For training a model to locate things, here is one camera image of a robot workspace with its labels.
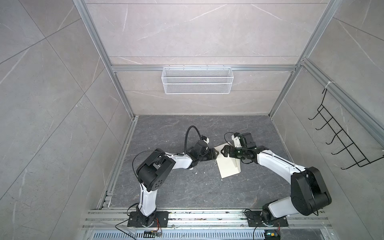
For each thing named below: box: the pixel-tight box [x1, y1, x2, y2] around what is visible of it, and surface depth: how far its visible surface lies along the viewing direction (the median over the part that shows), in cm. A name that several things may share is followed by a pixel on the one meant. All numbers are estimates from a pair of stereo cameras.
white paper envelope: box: [213, 142, 242, 179], surface depth 89 cm
